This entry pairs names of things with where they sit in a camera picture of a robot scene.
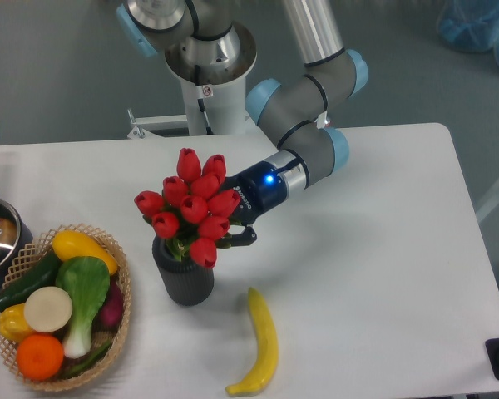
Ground orange fruit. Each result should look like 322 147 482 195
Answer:
16 333 64 381

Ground red tulip bouquet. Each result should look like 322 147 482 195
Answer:
134 148 241 268

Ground green bok choy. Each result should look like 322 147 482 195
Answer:
56 256 110 358

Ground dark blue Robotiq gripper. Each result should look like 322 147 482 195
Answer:
222 161 289 246

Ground woven wicker basket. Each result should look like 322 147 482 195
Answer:
0 224 131 392

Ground purple sweet potato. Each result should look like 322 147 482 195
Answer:
97 280 124 328

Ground blue plastic bag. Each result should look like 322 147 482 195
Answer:
436 1 499 67

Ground white round radish slice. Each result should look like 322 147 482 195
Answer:
24 286 72 333

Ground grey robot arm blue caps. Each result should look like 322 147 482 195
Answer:
116 1 368 248

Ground dark grey ribbed vase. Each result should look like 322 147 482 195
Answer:
152 237 215 306

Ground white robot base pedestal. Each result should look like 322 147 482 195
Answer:
126 20 275 140

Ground yellow banana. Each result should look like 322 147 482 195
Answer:
225 288 279 397

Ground yellow bell pepper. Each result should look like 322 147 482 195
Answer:
0 303 35 343

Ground yellow squash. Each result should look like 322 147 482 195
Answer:
52 230 118 275

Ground dark green cucumber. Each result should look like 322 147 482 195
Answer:
0 250 62 313

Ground green chili pepper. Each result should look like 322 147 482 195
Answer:
60 340 112 379

